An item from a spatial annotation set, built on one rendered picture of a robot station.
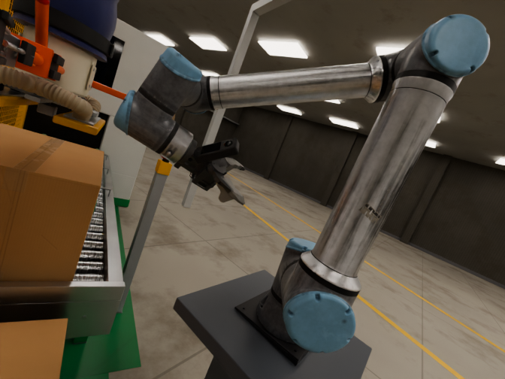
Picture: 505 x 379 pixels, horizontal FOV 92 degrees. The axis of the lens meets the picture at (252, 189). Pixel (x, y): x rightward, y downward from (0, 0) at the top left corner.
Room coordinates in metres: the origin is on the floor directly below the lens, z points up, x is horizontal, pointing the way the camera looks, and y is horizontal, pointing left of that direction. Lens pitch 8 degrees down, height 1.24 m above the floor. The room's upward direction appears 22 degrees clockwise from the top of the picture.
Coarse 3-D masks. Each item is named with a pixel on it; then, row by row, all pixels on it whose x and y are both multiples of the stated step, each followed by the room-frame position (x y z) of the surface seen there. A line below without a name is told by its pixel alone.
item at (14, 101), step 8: (0, 88) 0.62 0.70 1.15; (8, 88) 0.73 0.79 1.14; (0, 96) 0.57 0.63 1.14; (8, 96) 0.61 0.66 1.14; (16, 96) 0.66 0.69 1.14; (0, 104) 0.56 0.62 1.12; (8, 104) 0.59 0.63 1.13; (16, 104) 0.63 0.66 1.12; (24, 104) 0.68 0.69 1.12; (32, 104) 0.75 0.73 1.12
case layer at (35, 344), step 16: (32, 320) 0.62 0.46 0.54; (48, 320) 0.64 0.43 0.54; (64, 320) 0.66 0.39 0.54; (0, 336) 0.55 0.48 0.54; (16, 336) 0.57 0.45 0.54; (32, 336) 0.58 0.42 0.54; (48, 336) 0.60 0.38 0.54; (64, 336) 0.62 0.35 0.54; (0, 352) 0.52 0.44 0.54; (16, 352) 0.53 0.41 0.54; (32, 352) 0.54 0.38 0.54; (48, 352) 0.56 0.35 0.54; (0, 368) 0.49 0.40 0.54; (16, 368) 0.50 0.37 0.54; (32, 368) 0.51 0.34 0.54; (48, 368) 0.52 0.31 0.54
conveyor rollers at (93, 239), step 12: (96, 204) 1.53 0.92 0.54; (96, 216) 1.38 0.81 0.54; (96, 228) 1.24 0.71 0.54; (96, 240) 1.16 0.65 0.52; (84, 252) 1.00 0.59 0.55; (96, 252) 1.03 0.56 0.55; (84, 264) 0.93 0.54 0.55; (96, 264) 0.96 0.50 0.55; (84, 276) 0.86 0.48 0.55; (96, 276) 0.89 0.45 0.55
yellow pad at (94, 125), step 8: (72, 112) 0.76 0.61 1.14; (56, 120) 0.62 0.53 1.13; (64, 120) 0.62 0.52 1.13; (72, 120) 0.64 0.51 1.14; (80, 120) 0.66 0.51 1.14; (96, 120) 0.79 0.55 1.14; (104, 120) 0.94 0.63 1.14; (72, 128) 0.64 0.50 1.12; (80, 128) 0.64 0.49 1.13; (88, 128) 0.65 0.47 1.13; (96, 128) 0.67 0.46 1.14
